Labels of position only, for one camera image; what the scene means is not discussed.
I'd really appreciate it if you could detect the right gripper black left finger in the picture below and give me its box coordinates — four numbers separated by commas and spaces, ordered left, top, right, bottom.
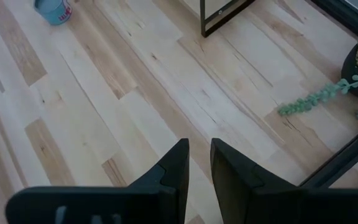
4, 138, 190, 224

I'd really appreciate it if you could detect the silver can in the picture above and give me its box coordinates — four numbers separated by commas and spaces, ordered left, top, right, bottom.
34, 0, 73, 26

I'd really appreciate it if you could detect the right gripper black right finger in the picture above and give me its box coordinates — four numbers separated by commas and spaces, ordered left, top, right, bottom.
209, 138, 358, 224

